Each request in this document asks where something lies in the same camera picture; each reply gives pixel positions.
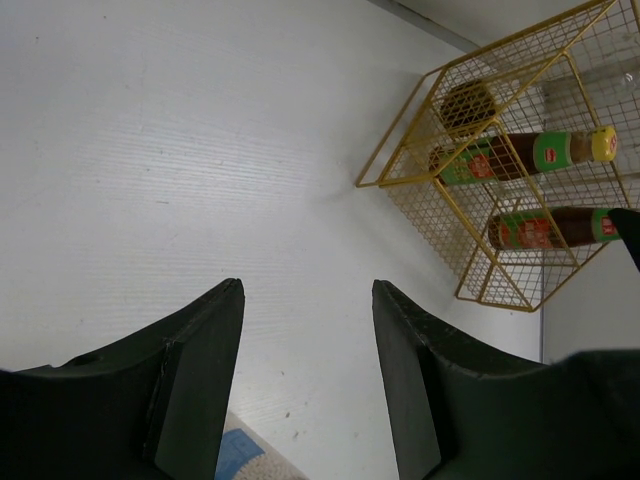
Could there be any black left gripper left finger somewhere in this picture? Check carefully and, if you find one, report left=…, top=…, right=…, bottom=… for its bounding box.
left=1, top=279, right=245, bottom=479

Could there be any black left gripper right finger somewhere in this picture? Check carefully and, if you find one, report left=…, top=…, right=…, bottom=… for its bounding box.
left=372, top=280, right=639, bottom=479

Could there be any spice jar silver lid left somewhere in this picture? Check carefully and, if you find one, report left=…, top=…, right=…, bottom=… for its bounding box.
left=214, top=411, right=309, bottom=480

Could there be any clear glass oil bottle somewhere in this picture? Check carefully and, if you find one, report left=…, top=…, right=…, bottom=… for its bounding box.
left=540, top=30, right=639, bottom=133

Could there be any brown sauce bottle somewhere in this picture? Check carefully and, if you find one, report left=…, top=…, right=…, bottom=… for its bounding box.
left=488, top=207, right=621, bottom=250
left=429, top=126, right=618, bottom=186

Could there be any gold wire basket rack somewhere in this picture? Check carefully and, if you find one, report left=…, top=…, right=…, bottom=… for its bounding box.
left=355, top=1, right=639, bottom=312

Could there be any glass oil bottle dark liquid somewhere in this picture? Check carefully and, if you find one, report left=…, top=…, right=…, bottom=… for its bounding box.
left=439, top=79, right=497, bottom=140

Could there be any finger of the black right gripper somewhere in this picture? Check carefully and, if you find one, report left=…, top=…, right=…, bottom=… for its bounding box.
left=609, top=208, right=640, bottom=271

